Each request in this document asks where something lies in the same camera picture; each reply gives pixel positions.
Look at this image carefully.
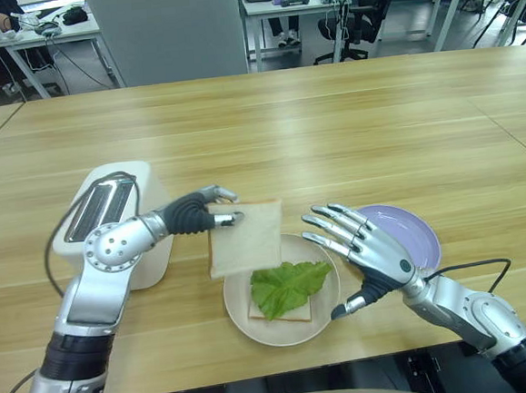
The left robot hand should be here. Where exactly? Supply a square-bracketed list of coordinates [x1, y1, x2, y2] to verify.
[160, 182, 246, 238]

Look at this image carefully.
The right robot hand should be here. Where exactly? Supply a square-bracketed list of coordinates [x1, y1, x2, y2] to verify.
[299, 196, 424, 323]

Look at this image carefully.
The bread slice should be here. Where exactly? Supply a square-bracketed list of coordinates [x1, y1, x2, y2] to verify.
[245, 288, 313, 329]
[203, 198, 289, 280]

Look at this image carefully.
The purple plate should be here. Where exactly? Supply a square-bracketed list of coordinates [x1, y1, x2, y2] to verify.
[354, 199, 444, 277]

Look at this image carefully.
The cream toaster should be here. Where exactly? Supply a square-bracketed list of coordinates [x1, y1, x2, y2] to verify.
[45, 158, 179, 297]

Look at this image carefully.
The green lettuce leaf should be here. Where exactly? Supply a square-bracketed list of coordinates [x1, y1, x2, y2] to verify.
[248, 258, 337, 323]

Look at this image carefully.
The cream plate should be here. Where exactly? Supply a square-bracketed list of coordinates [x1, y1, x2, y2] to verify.
[218, 229, 346, 351]

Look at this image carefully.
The black office chair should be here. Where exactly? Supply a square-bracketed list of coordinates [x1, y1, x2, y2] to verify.
[309, 0, 415, 66]

